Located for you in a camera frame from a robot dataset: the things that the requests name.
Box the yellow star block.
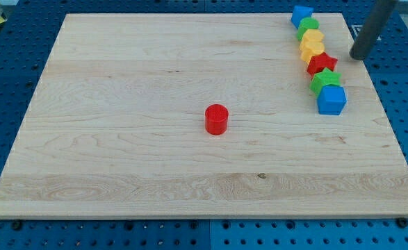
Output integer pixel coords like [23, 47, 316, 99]
[300, 42, 325, 64]

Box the red star block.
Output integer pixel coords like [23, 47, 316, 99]
[307, 52, 338, 77]

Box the green star block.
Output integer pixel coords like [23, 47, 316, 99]
[309, 68, 341, 97]

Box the red cylinder block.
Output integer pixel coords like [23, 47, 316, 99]
[204, 103, 229, 135]

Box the light wooden board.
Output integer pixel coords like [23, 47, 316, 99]
[0, 13, 408, 219]

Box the blue hexagon block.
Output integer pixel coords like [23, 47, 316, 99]
[317, 85, 347, 115]

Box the yellow hexagon block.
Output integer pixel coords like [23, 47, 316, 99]
[300, 29, 325, 51]

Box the green cylinder block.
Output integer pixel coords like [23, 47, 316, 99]
[297, 17, 319, 41]

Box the blue cube block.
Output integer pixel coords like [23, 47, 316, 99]
[291, 6, 314, 28]

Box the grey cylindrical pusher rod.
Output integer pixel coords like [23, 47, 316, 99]
[349, 0, 399, 60]

